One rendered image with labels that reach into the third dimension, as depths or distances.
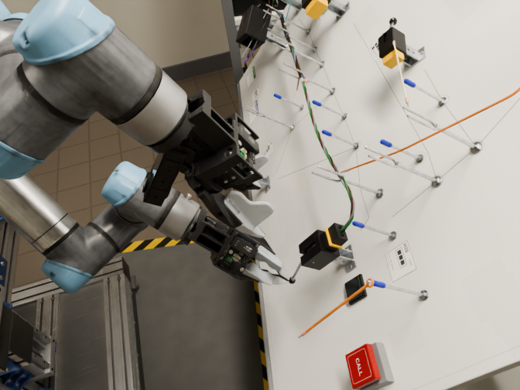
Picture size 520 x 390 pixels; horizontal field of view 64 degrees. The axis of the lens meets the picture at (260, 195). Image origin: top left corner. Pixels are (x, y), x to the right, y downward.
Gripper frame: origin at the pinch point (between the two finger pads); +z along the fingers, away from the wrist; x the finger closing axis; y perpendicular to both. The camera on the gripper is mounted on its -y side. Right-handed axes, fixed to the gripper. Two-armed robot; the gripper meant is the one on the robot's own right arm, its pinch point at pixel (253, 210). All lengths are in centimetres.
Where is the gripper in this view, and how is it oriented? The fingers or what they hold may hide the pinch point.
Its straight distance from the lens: 59.9
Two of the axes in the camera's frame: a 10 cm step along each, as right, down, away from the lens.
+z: 5.6, 4.8, 6.8
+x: -0.7, -7.9, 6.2
